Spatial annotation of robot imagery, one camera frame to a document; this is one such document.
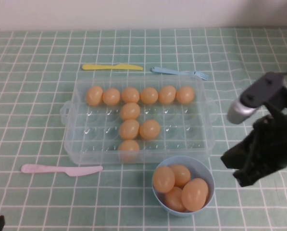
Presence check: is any clear plastic egg box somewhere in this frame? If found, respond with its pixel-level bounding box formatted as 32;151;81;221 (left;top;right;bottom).
60;77;218;167

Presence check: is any tan egg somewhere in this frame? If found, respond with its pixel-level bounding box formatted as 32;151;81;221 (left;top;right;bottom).
86;85;104;106
117;139;140;162
164;186;187;213
169;164;191;188
120;102;141;121
139;119;161;140
119;119;140;140
176;86;195;104
158;85;177;104
152;166;176;194
121;87;140;103
181;178;209;212
140;87;159;104
102;88;121;106

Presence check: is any yellow plastic knife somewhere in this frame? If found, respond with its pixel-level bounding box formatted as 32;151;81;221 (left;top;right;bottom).
82;64;144;71

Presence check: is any pale pink plastic knife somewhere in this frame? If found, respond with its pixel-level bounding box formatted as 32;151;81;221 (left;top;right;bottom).
20;164;103;177

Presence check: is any green checked tablecloth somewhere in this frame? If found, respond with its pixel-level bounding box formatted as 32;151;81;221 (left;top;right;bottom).
0;26;287;231

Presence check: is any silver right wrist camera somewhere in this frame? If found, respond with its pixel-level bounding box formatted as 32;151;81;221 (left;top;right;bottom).
226;72;287;125

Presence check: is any light blue plastic fork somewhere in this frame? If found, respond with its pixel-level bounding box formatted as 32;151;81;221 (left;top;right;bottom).
150;66;209;81

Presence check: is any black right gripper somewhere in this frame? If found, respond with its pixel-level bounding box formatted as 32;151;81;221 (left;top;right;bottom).
221;108;287;187

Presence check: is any light blue bowl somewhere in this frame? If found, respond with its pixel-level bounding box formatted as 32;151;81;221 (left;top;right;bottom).
151;155;215;218

